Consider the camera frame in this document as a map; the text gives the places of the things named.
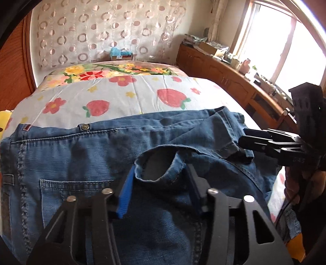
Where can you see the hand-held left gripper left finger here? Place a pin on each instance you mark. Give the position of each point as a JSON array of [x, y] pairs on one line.
[[124, 198]]

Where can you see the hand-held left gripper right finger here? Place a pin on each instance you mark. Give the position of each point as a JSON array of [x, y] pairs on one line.
[[197, 189]]

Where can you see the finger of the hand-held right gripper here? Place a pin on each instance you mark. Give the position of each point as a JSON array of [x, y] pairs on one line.
[[264, 147], [270, 133]]

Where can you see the blue denim pants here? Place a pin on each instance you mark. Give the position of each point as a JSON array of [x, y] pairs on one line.
[[76, 153]]

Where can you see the person's right hand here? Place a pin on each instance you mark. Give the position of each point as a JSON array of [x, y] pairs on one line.
[[318, 182]]

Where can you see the window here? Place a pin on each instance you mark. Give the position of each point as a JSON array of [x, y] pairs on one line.
[[280, 45]]

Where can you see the pink figurine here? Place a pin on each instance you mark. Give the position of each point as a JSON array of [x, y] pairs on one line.
[[245, 65]]

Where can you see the wooden sideboard cabinet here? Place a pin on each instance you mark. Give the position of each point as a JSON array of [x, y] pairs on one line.
[[216, 74]]

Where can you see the strawberry print bed sheet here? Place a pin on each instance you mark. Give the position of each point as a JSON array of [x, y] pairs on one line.
[[142, 96]]

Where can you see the cardboard box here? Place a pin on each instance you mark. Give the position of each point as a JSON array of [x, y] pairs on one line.
[[207, 48]]

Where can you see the patterned cloth bundle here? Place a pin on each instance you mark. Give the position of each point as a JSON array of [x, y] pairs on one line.
[[194, 39]]

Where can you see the patterned window curtain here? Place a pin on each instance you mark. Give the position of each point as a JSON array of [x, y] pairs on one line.
[[217, 20]]

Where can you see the floral blanket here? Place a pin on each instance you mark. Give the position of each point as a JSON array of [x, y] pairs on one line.
[[101, 73]]

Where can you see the yellow plush toy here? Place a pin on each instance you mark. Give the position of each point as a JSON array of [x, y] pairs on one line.
[[3, 123]]

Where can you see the box with blue items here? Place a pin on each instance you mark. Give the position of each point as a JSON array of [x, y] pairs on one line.
[[122, 53]]

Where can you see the sheer circle pattern curtain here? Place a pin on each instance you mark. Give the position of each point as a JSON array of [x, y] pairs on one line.
[[107, 28]]

